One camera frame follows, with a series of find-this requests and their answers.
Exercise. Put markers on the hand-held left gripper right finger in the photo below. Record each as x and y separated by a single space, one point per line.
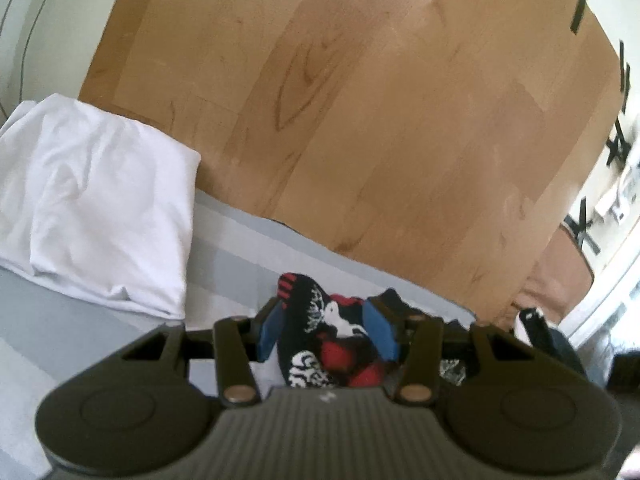
382 332

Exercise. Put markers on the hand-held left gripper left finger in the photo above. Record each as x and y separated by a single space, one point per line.
269 332

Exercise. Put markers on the black red printed garment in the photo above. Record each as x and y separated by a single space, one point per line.
345 342

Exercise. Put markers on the striped grey bed sheet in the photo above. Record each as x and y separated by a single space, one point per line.
235 260

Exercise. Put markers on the black bag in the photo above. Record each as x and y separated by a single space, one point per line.
547 342

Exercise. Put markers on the white folded cloth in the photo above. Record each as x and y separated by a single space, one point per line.
100 195

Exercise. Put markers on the black tape strip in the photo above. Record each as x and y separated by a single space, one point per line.
580 7
581 225
623 77
618 146

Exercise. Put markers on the white wall fixture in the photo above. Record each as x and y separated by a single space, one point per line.
619 197

